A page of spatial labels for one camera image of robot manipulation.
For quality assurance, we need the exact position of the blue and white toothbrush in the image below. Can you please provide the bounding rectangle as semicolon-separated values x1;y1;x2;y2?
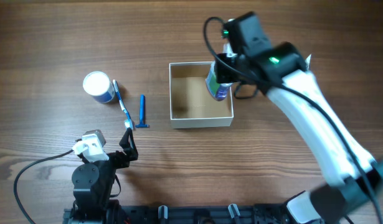
113;80;134;129

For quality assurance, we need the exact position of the blue disposable razor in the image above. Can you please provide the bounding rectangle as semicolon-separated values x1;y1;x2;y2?
136;95;149;128

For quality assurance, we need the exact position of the white-capped blue spray bottle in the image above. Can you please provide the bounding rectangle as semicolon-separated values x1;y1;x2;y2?
206;61;232;101

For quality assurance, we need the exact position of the white-lidded blue round container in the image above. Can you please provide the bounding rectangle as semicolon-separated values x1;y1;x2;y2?
82;71;115;103

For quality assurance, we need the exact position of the white squeeze tube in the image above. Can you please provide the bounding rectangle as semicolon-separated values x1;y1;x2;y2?
305;54;312;70

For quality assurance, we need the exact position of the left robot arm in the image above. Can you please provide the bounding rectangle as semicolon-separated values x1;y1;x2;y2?
63;128;138;223

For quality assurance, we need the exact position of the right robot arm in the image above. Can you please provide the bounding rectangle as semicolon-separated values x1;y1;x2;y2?
214;12;383;223

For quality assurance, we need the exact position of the white cardboard open box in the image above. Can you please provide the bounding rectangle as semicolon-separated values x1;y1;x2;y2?
169;62;234;129

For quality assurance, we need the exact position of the right black cable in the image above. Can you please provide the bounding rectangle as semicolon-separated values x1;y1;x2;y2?
203;16;383;224

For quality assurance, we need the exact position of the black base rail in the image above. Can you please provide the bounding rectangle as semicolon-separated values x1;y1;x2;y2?
62;203;291;224

